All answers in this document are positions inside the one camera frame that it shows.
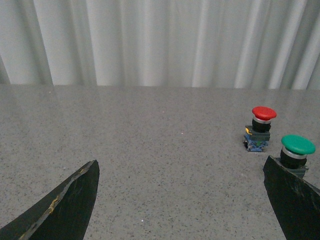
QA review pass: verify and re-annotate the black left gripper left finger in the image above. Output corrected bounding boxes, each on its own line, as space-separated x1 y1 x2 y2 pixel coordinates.
0 160 100 240

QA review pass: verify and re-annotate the white pleated curtain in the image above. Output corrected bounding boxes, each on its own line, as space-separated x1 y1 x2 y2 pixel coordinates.
0 0 320 90

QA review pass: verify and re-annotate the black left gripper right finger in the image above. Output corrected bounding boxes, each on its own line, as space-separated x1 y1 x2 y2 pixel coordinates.
263 155 320 240

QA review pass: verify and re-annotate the green mushroom push button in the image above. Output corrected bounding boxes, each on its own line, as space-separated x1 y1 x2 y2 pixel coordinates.
278 134 316 179

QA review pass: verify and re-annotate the red mushroom push button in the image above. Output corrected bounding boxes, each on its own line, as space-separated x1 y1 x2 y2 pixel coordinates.
243 106 277 152

